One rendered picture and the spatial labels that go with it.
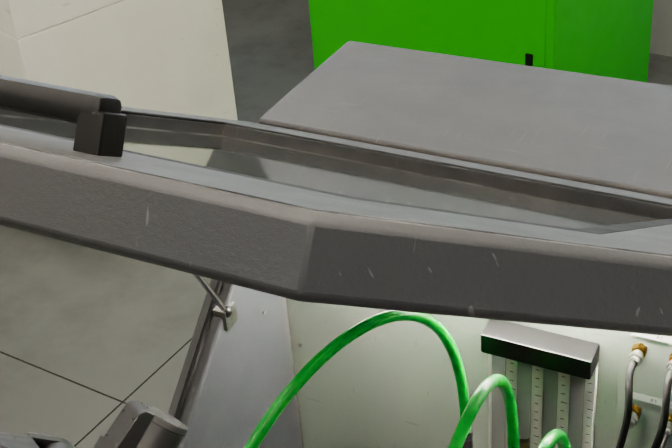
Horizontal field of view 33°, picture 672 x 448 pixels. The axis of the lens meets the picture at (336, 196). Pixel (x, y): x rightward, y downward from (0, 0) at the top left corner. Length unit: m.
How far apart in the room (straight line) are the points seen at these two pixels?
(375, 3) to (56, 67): 1.16
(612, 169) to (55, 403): 2.39
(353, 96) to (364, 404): 0.46
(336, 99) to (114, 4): 2.51
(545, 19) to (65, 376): 1.90
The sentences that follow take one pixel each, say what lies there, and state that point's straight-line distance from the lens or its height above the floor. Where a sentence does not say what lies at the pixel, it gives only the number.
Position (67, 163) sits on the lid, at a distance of 0.51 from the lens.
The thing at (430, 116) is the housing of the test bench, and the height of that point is 1.50.
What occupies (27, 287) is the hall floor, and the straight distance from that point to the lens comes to 4.02.
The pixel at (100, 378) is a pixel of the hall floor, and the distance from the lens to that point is 3.54.
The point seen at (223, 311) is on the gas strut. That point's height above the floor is 1.32.
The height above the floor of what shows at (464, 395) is 1.23.
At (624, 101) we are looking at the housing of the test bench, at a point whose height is 1.50.
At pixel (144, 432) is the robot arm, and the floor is 1.40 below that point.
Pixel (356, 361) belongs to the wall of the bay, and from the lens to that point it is 1.64.
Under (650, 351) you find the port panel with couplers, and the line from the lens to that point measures 1.43.
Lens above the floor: 2.20
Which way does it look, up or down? 31 degrees down
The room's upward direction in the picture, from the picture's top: 5 degrees counter-clockwise
